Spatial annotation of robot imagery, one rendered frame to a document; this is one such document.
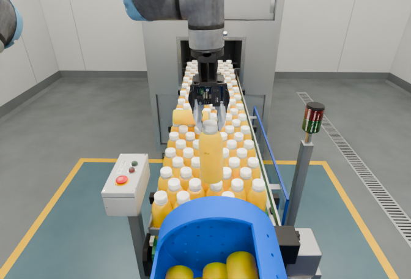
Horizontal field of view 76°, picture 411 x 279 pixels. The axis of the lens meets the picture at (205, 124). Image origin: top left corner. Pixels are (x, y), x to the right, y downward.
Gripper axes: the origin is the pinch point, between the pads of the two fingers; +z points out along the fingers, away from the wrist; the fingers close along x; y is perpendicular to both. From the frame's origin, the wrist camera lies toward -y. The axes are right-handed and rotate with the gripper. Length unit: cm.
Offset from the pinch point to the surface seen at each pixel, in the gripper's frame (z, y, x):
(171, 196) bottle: 27.3, -3.1, -13.2
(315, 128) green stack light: 15.6, -23.1, 37.5
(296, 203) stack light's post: 54, -24, 36
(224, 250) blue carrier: 27.0, 16.7, 2.8
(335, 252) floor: 135, -57, 82
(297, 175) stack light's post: 38, -24, 34
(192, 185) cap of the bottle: 23.8, -4.2, -6.2
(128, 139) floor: 127, -201, -99
